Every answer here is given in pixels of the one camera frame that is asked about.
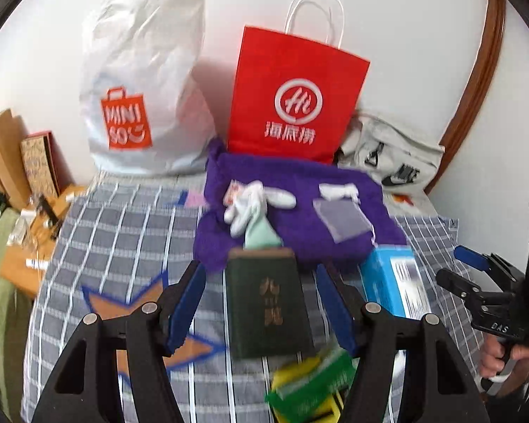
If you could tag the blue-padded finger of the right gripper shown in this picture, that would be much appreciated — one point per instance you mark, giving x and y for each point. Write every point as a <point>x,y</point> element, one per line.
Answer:
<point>472,258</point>

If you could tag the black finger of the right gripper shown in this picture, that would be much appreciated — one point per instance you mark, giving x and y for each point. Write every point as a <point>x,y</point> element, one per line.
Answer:
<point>469,292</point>

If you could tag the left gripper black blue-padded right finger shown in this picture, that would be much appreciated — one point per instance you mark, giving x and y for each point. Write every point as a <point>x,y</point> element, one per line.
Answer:
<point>437,385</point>

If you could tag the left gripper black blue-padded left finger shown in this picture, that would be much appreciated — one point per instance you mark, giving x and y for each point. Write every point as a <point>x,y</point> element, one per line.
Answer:
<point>83,386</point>

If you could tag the green tissue pack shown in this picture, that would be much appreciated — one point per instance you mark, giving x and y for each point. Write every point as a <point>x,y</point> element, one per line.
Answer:
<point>296,401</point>

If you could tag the yellow black pouch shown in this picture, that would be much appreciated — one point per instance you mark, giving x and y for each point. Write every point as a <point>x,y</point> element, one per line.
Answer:
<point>331,408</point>

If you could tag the clear plastic zip bag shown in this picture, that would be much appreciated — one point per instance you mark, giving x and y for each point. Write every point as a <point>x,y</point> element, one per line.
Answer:
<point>344,219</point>

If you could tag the white cloth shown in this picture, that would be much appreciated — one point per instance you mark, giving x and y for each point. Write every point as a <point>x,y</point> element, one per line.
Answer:
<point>335,192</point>

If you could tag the white cloth glove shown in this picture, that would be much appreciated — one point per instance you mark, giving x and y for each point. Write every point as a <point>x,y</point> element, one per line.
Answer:
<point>247,216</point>

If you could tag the person's right hand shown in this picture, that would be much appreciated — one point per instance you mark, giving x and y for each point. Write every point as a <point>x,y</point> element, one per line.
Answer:
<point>492,358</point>

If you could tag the blue cardboard box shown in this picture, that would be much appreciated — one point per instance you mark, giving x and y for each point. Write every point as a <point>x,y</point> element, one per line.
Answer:
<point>390,277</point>

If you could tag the grey Nike bag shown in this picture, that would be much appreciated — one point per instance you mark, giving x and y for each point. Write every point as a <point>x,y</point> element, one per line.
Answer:
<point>397,156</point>

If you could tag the grey checked star tablecloth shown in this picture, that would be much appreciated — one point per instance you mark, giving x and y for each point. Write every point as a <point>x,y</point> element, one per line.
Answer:
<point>128,238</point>

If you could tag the purple towel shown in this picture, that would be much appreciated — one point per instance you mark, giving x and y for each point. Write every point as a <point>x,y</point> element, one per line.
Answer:
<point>300,228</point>

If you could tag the dark green tin box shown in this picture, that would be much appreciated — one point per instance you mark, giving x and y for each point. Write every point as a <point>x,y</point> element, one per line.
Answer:
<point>266,307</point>

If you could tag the brown cardboard boxes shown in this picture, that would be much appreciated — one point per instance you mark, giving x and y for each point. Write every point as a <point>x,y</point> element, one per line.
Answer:
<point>13,181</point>

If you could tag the red paper shopping bag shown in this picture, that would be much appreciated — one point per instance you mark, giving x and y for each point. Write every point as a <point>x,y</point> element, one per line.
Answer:
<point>293,97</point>

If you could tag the white Miniso plastic bag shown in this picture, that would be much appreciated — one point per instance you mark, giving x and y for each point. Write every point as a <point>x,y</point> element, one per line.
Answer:
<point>144,113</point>

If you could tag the brown wooden frame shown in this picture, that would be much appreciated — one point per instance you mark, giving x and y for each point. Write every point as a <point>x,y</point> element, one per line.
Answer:
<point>477,86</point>

